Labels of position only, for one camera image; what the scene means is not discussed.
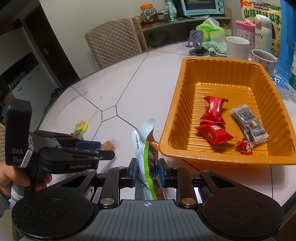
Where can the green yellow candy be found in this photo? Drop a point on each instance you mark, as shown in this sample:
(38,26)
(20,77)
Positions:
(81,127)

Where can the blue thermos flask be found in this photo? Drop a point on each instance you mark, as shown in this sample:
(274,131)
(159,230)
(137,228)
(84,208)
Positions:
(288,34)

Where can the grey clear snack packet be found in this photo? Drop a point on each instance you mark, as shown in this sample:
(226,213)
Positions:
(251,125)

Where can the clear plastic water bottle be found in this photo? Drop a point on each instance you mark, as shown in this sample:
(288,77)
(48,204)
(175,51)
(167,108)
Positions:
(293,85)

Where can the green cloth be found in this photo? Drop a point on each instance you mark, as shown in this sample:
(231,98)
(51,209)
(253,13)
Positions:
(215,49)

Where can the silver snack pouch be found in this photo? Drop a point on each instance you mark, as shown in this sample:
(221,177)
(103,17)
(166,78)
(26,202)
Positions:
(143,148)

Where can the patterned enamel mug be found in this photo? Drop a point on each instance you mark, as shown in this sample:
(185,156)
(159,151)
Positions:
(263,66)

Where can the small red candy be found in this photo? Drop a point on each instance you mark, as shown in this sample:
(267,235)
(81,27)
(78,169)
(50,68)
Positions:
(245,146)

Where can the person's left hand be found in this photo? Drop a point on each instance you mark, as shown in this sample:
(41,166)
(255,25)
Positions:
(13,176)

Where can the metal spoon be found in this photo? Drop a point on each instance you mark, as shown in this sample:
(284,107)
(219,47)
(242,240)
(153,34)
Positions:
(278,59)

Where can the pink drinking bottle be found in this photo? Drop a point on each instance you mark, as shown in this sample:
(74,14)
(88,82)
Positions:
(244,34)

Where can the dark wooden cabinet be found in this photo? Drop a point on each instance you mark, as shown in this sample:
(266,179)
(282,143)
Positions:
(50,51)

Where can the sunflower seed bag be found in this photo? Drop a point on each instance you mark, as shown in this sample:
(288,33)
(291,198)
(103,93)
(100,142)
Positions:
(261,9)

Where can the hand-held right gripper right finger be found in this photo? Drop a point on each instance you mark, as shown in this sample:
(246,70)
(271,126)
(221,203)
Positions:
(161,173)

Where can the brown candy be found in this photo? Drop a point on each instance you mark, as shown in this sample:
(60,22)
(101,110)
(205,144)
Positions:
(108,145)

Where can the green snack bag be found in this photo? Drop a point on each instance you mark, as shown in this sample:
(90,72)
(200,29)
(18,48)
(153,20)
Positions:
(170,9)

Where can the white thermos bottle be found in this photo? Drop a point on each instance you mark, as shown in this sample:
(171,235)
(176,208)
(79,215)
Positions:
(263,34)

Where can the orange plastic tray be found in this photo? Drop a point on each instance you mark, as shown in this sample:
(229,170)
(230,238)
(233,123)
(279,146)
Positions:
(175,129)

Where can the glass jar with orange lid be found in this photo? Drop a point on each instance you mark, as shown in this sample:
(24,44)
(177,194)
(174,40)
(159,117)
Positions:
(148,14)

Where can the wooden shelf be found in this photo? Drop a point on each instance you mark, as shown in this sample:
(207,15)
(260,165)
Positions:
(175,24)

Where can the beige quilted chair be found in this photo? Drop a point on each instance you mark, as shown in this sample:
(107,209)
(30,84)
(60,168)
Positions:
(111,41)
(2,141)

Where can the green tissue pack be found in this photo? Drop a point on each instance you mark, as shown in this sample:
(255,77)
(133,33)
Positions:
(214,32)

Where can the white drawer cabinet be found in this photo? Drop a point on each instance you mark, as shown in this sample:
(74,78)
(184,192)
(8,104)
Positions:
(25,85)

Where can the grey phone stand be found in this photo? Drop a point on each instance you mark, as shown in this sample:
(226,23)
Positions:
(196,39)

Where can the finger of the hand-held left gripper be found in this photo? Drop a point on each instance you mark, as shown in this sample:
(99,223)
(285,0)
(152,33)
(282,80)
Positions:
(90,144)
(101,155)

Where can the teal toaster oven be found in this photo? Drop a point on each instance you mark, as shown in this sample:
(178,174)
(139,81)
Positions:
(201,7)

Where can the white cup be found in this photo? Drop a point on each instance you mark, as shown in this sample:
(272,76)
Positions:
(237,48)

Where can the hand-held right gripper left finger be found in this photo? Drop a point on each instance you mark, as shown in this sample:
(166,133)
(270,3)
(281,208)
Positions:
(133,173)

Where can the blue tissue packet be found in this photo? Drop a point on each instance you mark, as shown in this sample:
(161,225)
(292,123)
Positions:
(278,82)

